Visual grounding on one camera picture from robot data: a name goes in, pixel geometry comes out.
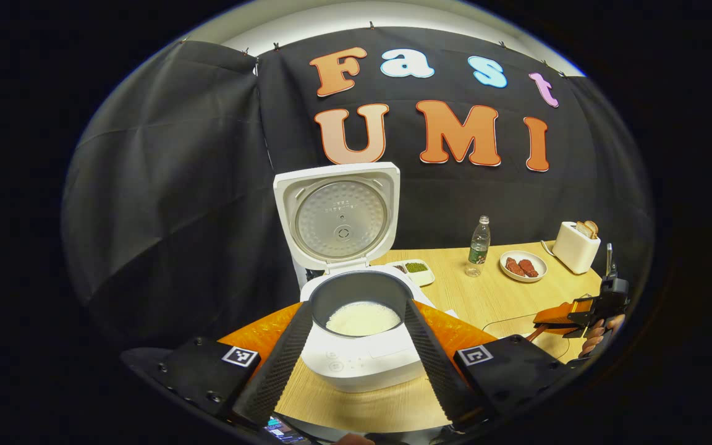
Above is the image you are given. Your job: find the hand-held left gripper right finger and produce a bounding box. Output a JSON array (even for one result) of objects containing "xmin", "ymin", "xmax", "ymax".
[{"xmin": 404, "ymin": 300, "xmax": 571, "ymax": 431}]

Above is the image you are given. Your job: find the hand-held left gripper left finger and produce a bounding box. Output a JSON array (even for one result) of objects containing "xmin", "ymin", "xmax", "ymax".
[{"xmin": 120, "ymin": 302, "xmax": 315, "ymax": 427}]

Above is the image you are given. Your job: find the white rice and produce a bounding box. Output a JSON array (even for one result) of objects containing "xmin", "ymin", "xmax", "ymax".
[{"xmin": 325, "ymin": 301, "xmax": 403, "ymax": 337}]

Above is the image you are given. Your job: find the white rice cooker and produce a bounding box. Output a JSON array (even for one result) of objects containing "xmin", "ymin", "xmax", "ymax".
[{"xmin": 273, "ymin": 162, "xmax": 438, "ymax": 394}]

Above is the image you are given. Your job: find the white round plate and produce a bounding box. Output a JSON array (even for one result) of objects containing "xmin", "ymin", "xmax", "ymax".
[{"xmin": 499, "ymin": 250, "xmax": 548, "ymax": 283}]

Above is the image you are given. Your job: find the white toaster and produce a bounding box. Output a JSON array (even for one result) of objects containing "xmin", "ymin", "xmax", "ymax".
[{"xmin": 552, "ymin": 222, "xmax": 601, "ymax": 274}]

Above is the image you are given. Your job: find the white divided grain dish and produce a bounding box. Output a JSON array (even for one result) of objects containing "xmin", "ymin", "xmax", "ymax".
[{"xmin": 386, "ymin": 259, "xmax": 436, "ymax": 287}]

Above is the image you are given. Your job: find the clear plastic water bottle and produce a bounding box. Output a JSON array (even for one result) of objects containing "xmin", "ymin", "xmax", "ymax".
[{"xmin": 465, "ymin": 215, "xmax": 491, "ymax": 278}]

